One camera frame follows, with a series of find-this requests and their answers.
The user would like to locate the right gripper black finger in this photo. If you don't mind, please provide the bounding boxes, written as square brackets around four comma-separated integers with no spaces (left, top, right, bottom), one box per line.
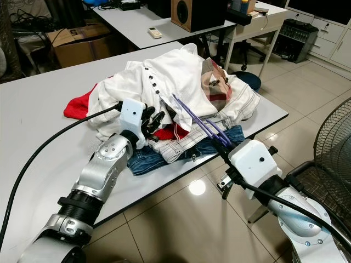
[219,140,236,165]

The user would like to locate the purple blue clothes hanger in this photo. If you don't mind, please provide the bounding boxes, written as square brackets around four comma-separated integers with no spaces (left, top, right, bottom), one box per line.
[172,93,234,147]

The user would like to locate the white shirt with plaid lining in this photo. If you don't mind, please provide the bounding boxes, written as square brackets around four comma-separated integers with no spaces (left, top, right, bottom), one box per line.
[88,43,239,142]

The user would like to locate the blue denim jeans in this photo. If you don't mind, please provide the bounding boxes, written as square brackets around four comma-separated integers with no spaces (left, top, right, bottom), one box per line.
[126,125,246,176]

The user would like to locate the white stitched trousers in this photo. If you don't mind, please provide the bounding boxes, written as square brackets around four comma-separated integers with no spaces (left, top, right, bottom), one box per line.
[145,82,261,164]

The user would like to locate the red cloth garment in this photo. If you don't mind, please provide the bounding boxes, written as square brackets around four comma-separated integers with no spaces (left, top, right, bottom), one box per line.
[63,82,190,142]

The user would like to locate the white remote control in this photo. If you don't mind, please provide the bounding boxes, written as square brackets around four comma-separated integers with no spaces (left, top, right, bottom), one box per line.
[148,27,165,39]

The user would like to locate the brown cardboard box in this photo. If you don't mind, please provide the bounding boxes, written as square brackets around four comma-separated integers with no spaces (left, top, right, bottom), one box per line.
[47,24,116,69]

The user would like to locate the black standing fan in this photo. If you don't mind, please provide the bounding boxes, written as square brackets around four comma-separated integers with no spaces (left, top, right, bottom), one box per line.
[313,96,351,220]

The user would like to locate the wooden speaker black cone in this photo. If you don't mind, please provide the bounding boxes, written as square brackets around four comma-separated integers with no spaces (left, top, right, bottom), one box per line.
[171,0,231,32]

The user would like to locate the blue plastic item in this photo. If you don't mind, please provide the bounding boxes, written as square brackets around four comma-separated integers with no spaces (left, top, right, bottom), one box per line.
[82,0,116,8]

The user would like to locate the black equipment case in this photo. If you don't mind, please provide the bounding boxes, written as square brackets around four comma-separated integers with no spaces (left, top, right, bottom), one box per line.
[271,18,320,63]

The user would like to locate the white desk white legs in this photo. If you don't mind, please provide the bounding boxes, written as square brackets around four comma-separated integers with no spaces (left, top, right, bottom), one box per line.
[225,2,291,77]

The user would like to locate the white drawer cabinet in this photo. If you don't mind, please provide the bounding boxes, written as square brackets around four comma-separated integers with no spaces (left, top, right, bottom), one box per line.
[288,4,351,69]

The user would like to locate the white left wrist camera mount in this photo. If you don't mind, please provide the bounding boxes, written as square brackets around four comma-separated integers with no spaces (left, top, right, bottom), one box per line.
[119,99,150,148]

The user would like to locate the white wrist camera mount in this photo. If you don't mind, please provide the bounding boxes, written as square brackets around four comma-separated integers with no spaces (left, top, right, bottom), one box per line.
[119,99,150,148]
[229,138,283,185]

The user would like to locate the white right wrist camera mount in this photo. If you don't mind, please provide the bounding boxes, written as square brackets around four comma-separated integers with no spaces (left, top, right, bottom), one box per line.
[229,138,283,185]

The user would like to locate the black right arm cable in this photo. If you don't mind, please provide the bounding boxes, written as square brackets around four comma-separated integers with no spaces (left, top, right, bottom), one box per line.
[239,181,351,244]

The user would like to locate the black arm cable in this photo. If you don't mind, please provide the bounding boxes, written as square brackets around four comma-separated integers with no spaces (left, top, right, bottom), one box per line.
[239,181,351,244]
[0,103,122,247]

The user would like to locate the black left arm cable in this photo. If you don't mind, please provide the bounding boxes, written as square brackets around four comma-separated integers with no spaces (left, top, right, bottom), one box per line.
[0,103,122,247]

